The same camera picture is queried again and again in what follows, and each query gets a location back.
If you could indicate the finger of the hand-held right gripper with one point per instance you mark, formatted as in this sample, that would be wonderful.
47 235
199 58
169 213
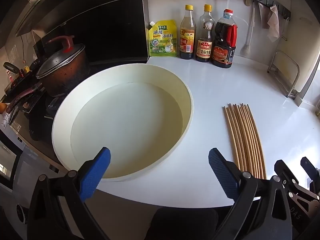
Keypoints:
313 177
285 173

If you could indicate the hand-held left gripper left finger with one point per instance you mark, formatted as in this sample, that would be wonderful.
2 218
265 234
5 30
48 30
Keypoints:
96 172

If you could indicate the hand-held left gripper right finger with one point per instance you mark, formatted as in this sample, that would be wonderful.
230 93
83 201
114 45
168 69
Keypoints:
222 172

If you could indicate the row of wooden chopsticks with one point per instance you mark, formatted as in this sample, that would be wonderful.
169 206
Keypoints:
243 135

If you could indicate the white round basin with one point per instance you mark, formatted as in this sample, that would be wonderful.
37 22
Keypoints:
125 120

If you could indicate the grey appliance front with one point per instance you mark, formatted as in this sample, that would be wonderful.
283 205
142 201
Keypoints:
23 165

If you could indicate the black gas stove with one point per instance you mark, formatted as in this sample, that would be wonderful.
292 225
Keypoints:
37 120

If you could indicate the metal cutting board rack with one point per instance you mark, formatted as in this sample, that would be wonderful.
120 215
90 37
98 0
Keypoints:
292 94

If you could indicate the dark cooking pot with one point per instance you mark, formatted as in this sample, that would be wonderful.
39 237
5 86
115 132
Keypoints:
67 80

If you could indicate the large soy sauce jug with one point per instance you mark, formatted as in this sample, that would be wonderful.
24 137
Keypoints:
222 52

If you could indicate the white cutting board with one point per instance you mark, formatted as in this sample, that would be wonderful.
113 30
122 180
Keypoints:
308 55

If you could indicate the white hanging brush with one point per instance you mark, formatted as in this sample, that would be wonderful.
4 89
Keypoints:
245 48

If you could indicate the soy sauce bottle yellow cap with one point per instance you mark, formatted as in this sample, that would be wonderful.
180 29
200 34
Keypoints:
204 47

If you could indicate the slim vinegar bottle yellow cap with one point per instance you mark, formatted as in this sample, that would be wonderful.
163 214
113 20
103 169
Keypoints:
187 40

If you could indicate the yellow green seasoning pouch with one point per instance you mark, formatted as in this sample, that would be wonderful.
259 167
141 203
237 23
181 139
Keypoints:
163 41

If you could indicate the black range hood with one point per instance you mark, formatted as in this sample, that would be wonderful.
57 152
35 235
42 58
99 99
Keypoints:
100 25

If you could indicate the pale hanging rag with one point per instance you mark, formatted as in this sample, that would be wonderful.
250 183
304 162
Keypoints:
273 25

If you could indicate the black wall hook rail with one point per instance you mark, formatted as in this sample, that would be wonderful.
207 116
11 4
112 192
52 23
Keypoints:
268 2

